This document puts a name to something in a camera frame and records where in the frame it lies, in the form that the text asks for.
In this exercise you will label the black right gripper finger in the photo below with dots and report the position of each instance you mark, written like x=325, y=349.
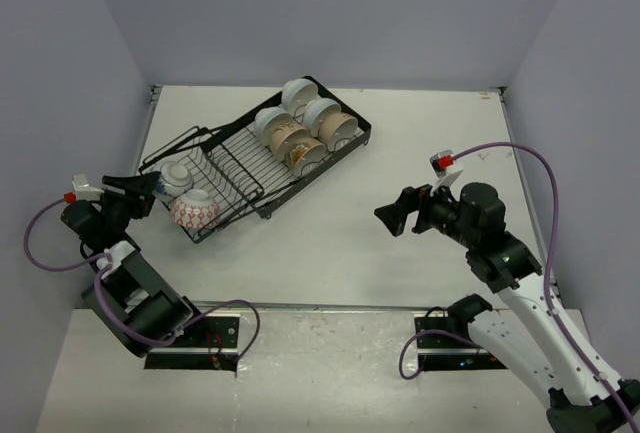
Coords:
x=394, y=217
x=410, y=198

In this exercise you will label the blue floral white bowl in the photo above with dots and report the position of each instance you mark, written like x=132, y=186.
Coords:
x=174, y=180

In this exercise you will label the plain beige bowl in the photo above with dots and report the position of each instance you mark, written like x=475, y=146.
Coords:
x=336, y=129

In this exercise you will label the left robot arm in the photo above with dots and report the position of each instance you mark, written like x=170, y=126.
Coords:
x=129, y=296

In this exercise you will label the pale blue bowl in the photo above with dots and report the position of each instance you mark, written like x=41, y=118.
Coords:
x=316, y=111
x=298, y=93
x=267, y=120

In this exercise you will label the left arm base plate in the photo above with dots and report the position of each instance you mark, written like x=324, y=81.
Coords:
x=209, y=345

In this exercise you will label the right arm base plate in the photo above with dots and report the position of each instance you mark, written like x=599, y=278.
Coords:
x=441, y=353

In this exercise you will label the beige bowl colourful flower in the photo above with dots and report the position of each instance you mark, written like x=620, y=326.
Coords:
x=304, y=156

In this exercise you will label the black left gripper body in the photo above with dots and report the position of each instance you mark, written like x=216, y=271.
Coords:
x=119, y=209

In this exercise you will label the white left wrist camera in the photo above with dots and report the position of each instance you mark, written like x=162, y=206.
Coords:
x=83, y=190

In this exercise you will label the beige bowl brown motif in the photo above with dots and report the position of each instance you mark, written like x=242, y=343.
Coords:
x=285, y=136

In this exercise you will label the black wire dish rack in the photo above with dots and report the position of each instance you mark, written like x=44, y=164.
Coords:
x=241, y=174

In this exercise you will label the pale blue bowl rear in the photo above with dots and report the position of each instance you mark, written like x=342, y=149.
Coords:
x=298, y=93

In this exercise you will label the pale blue bowl right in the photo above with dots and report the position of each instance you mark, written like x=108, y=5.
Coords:
x=316, y=111

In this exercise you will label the pale blue bowl left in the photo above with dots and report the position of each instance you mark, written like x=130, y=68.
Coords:
x=267, y=120

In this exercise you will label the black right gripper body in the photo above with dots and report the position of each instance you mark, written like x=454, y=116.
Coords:
x=438, y=212

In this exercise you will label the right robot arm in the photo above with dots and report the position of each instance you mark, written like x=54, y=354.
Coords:
x=579, y=390

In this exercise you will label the red patterned white bowl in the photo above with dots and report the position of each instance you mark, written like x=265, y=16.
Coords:
x=195, y=209

